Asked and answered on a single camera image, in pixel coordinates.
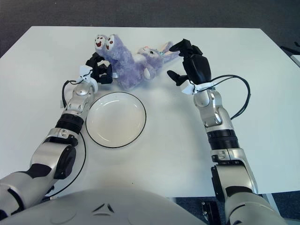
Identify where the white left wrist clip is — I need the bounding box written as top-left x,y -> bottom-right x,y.
79,65 -> 93,83

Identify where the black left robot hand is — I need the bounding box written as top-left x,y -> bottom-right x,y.
85,53 -> 113,84

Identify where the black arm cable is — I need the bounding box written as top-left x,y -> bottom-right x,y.
45,79 -> 87,199
199,74 -> 251,120

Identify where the black device under table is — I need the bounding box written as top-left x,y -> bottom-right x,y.
201,201 -> 221,225

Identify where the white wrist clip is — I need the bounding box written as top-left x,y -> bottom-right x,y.
182,82 -> 216,95
79,65 -> 93,83

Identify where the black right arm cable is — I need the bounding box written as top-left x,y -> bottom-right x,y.
199,74 -> 251,120

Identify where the silver robot torso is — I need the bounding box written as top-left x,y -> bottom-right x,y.
4,187 -> 225,225

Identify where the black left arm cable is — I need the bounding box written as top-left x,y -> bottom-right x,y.
45,79 -> 87,199

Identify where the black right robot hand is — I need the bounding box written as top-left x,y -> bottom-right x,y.
166,38 -> 213,87

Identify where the purple plush bunny doll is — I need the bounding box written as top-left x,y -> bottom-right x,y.
94,34 -> 181,90

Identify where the grey metal table leg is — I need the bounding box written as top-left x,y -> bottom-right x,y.
264,194 -> 281,216

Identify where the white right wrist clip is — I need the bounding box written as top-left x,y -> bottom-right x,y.
182,82 -> 216,95

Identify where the white plate with black rim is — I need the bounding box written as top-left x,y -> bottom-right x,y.
85,91 -> 147,148

